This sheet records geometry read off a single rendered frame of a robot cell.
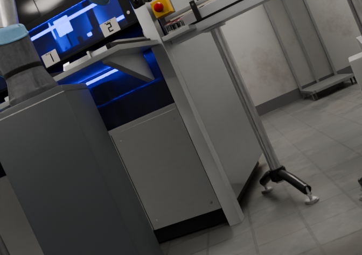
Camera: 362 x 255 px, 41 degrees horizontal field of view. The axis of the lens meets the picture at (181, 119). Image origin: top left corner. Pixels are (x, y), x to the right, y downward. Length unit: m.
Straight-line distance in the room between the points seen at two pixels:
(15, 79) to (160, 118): 0.87
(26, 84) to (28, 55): 0.09
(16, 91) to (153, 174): 0.97
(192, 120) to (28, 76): 0.88
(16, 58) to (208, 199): 1.11
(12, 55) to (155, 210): 1.12
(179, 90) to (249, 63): 3.38
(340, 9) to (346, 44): 0.38
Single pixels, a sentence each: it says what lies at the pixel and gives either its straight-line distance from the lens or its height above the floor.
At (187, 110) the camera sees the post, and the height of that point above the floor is 0.55.
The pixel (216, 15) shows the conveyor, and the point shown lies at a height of 0.87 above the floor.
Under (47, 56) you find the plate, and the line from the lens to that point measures 2.36.
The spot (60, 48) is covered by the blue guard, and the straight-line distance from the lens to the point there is 2.32.
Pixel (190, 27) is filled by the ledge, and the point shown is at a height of 0.87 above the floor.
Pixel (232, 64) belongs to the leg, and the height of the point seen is 0.65.
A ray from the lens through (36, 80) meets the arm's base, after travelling 1.44.
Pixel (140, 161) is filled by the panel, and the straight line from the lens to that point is 2.23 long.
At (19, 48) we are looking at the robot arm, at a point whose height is 0.94.
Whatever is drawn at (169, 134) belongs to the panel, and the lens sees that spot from 2.15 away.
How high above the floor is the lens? 0.65
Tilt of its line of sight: 4 degrees down
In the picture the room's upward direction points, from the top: 24 degrees counter-clockwise
